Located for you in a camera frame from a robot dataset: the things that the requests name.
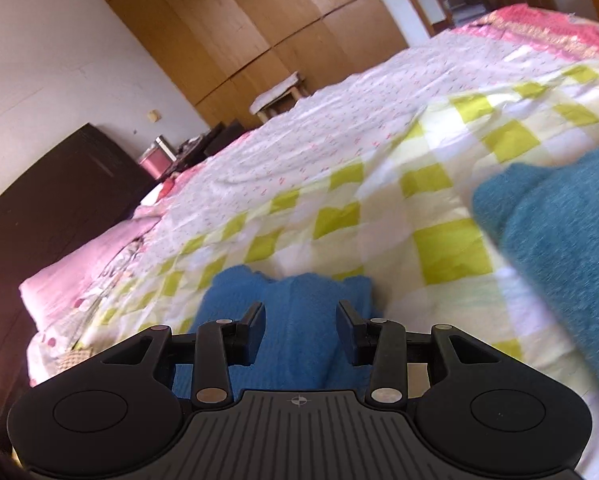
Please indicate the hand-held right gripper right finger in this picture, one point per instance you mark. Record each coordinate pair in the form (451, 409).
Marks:
(347, 317)

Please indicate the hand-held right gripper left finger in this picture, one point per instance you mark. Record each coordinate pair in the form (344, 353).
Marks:
(255, 317)

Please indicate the blue knitted sweater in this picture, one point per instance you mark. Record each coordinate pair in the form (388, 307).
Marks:
(299, 300)

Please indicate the floral folded blanket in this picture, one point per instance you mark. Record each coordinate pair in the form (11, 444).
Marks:
(114, 275)

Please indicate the red cloth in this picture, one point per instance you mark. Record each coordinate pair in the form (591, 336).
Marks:
(165, 190)

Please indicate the dark nightstand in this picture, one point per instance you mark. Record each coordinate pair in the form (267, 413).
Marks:
(214, 142)

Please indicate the pink storage box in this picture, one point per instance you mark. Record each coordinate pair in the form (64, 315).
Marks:
(153, 165)

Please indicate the brown plaid cloth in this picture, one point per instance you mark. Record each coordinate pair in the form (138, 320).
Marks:
(74, 360)

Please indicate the pink pillow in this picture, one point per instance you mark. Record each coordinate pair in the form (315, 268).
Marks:
(74, 275)

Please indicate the metal thermos cup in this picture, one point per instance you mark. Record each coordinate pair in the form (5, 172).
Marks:
(165, 149)

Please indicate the wooden stool with white cushion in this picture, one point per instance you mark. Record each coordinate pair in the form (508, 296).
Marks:
(279, 91)

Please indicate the teal knitted garment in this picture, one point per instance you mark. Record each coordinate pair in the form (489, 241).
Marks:
(564, 240)

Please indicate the dark wooden headboard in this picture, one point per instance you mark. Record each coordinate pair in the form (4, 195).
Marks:
(44, 210)

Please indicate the wooden wardrobe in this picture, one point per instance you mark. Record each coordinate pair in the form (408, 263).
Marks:
(259, 25)

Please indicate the wall switch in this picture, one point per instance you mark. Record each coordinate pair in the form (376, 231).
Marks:
(154, 116)

